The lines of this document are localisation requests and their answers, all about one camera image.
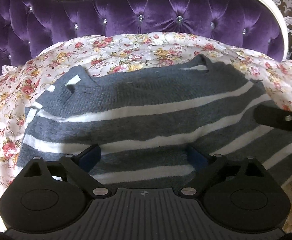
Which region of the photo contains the grey white striped sweater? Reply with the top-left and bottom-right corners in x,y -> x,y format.
17,55 -> 292,187

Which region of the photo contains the purple tufted chaise sofa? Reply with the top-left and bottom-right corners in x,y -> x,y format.
0,0 -> 288,74

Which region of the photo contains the floral bed sheet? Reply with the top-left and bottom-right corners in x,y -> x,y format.
0,32 -> 292,231

